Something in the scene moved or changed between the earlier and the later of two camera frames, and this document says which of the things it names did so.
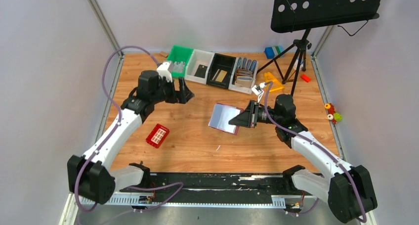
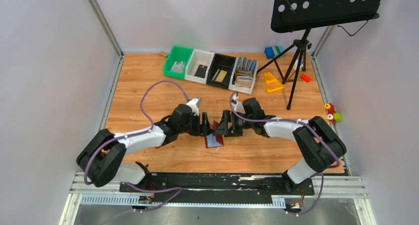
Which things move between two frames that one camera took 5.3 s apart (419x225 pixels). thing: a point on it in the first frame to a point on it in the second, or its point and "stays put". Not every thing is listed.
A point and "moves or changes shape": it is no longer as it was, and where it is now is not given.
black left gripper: x=182 y=96 to x=202 y=129
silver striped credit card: x=179 y=67 stays put
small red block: x=305 y=78 stays put
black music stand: x=300 y=9 stays put
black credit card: x=201 y=71 stays put
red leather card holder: x=221 y=115 moves or changes shape
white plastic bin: x=199 y=58 stays put
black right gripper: x=243 y=118 to x=228 y=116
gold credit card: x=221 y=75 stays put
